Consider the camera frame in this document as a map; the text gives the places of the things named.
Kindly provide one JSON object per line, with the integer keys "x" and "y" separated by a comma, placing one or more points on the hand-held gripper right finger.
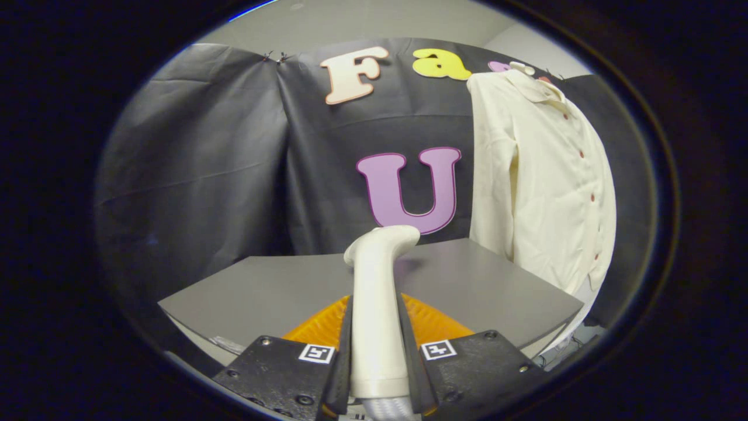
{"x": 479, "y": 374}

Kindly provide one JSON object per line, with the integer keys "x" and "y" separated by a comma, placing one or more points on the white garment ironing form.
{"x": 587, "y": 299}

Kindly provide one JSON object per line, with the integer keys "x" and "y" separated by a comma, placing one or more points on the white clothes hanger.
{"x": 521, "y": 68}

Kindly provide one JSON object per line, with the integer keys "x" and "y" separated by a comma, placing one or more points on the cream button-up shirt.
{"x": 537, "y": 187}

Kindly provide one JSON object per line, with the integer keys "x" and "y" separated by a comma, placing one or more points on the grey cabinet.
{"x": 263, "y": 292}

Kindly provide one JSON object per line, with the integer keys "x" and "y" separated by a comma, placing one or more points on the black backdrop cloth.
{"x": 204, "y": 175}

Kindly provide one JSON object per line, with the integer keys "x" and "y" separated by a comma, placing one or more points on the cream garment steamer head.
{"x": 377, "y": 310}

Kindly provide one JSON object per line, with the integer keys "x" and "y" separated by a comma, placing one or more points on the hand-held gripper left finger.
{"x": 274, "y": 374}

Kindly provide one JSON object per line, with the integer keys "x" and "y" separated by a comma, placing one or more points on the black binder clips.
{"x": 276, "y": 57}

